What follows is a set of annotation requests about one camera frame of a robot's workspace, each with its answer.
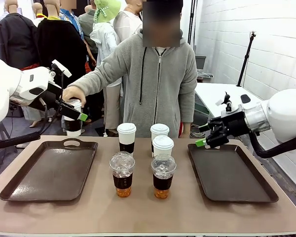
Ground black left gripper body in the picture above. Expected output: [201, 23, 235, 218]
[29, 82, 65, 112]

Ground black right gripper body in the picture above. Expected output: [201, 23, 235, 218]
[206, 111, 247, 149]

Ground white lidded paper coffee cup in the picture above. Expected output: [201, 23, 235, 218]
[150, 123, 170, 158]
[116, 122, 137, 156]
[152, 135, 175, 158]
[63, 98, 83, 137]

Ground clear domed iced tea cup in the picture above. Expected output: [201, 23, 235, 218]
[150, 154, 177, 199]
[109, 151, 136, 198]

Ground person's left forearm gray sleeve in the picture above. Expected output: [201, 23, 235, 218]
[179, 91, 198, 124]

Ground person's right forearm gray sleeve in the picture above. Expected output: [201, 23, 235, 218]
[69, 58, 119, 96]

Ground person's left hand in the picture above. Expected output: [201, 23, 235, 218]
[180, 122, 191, 139]

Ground person's right hand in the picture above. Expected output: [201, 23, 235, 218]
[62, 86, 87, 108]

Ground white side table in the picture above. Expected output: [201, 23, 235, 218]
[194, 82, 269, 139]

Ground mannequin in black yellow-collared robe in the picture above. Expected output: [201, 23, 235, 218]
[37, 0, 89, 99]

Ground person in gray zip hoodie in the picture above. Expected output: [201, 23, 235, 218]
[69, 28, 198, 139]

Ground grey plastic bin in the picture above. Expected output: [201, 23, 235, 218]
[195, 54, 207, 71]

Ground mannequin in dark jacket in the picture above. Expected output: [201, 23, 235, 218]
[0, 0, 39, 71]

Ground mannequin in white jacket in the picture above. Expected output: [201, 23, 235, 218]
[89, 21, 123, 87]

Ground mannequin in olive jacket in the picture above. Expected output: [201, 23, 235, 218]
[78, 4, 99, 55]

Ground figure in blue patterned shirt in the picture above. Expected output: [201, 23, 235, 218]
[59, 0, 97, 73]

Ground mannequin with red yellow collar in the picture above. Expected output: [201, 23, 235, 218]
[31, 2, 48, 27]

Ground green bucket hat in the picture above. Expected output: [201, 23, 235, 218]
[93, 0, 122, 24]

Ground black upright poles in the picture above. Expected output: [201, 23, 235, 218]
[187, 0, 199, 49]

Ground coiled grey cable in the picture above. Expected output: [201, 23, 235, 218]
[189, 124, 208, 139]

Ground thin black left camera cable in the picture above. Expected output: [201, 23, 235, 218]
[38, 70, 65, 135]

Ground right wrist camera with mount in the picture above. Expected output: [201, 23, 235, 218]
[215, 92, 238, 112]

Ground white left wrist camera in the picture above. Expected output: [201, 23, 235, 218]
[51, 59, 73, 78]

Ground brown plastic tray with handle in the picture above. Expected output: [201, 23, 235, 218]
[187, 143, 279, 203]
[0, 138, 99, 202]

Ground thick black left arm hose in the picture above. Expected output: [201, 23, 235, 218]
[0, 131, 41, 150]

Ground black camera tripod stand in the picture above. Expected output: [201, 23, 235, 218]
[236, 31, 257, 87]

